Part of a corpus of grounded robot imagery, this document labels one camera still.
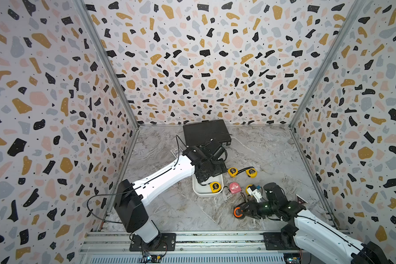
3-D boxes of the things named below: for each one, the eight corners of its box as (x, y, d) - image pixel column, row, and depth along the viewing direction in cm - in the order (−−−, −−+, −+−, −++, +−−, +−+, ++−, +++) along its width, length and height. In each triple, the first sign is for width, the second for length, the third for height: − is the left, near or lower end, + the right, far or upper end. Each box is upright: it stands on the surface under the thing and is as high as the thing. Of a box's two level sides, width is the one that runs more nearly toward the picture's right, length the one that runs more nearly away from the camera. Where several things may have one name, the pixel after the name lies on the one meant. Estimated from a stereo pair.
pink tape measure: (231, 194, 91) (232, 192, 89) (228, 184, 94) (228, 183, 93) (241, 192, 92) (242, 190, 90) (237, 182, 95) (238, 180, 94)
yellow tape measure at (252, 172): (247, 177, 98) (248, 175, 95) (245, 171, 100) (246, 168, 98) (257, 177, 98) (258, 175, 95) (255, 171, 101) (256, 168, 98)
